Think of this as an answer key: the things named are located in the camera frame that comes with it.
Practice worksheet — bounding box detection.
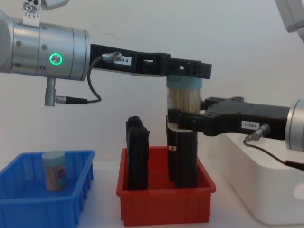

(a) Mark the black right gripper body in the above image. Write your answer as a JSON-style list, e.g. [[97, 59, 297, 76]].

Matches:
[[203, 95, 292, 142]]

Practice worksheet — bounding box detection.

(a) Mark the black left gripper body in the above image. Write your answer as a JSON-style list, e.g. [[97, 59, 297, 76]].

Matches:
[[90, 43, 171, 78]]

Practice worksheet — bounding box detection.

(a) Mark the clear toothpick jar blue lid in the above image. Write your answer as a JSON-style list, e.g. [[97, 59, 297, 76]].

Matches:
[[41, 150, 67, 192], [166, 75, 203, 115]]

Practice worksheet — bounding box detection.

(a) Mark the wide black cylinder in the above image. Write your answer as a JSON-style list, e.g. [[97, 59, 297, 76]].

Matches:
[[167, 121, 199, 189]]

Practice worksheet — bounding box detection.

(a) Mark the thin black labelled cylinder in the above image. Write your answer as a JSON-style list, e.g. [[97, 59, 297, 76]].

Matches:
[[165, 114, 179, 183]]

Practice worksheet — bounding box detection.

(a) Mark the black rectangular case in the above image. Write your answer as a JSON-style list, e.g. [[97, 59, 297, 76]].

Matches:
[[125, 115, 151, 191]]

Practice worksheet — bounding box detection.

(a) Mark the white plastic bin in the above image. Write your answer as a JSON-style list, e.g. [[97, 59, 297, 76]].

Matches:
[[218, 132, 304, 228]]

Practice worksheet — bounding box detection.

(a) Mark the red plastic bin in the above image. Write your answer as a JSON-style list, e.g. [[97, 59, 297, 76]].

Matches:
[[116, 145, 218, 228]]

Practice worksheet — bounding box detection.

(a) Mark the blue plastic bin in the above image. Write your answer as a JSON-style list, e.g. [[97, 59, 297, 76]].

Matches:
[[0, 149, 96, 228]]

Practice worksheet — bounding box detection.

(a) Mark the thin dark right gripper cable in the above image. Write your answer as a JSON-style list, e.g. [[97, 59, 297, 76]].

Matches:
[[244, 125, 304, 167]]

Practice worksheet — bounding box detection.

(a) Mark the thin dark gripper cable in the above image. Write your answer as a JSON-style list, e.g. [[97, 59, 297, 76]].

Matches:
[[244, 125, 304, 167], [55, 51, 122, 105]]

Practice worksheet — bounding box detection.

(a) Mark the thin dark left gripper cable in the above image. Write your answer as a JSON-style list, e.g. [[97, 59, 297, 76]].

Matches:
[[55, 51, 122, 105]]

